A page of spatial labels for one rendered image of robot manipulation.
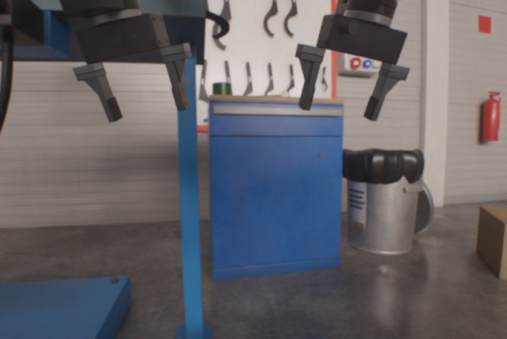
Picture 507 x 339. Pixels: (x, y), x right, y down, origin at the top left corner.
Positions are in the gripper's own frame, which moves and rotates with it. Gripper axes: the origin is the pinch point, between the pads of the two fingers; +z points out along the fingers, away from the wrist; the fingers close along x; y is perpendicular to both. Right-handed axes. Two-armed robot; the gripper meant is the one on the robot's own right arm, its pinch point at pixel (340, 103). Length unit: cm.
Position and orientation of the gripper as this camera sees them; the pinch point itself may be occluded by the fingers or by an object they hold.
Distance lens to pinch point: 51.2
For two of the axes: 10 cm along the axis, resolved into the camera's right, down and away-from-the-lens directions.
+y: 1.3, 4.7, -8.7
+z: -1.8, 8.8, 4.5
